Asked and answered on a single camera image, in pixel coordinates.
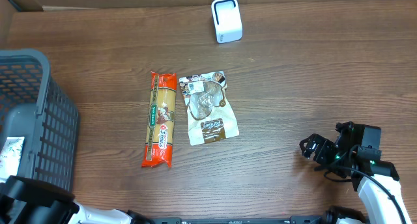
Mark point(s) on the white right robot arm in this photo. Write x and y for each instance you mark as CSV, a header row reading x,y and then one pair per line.
x,y
355,157

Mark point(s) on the orange spaghetti pasta pack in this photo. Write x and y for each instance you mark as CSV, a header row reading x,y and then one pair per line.
x,y
161,120

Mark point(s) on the dark grey plastic basket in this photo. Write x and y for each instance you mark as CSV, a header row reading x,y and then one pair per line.
x,y
35,107

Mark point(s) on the white leaf print tube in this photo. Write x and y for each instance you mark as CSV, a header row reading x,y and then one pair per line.
x,y
11,154

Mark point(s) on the white barcode scanner stand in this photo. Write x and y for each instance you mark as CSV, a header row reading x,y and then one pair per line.
x,y
227,20

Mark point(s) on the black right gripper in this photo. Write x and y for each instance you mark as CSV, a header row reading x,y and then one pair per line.
x,y
326,147

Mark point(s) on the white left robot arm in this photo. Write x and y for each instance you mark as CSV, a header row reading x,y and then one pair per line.
x,y
24,200

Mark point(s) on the beige brown snack pouch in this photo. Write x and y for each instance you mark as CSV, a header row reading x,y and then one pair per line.
x,y
209,113

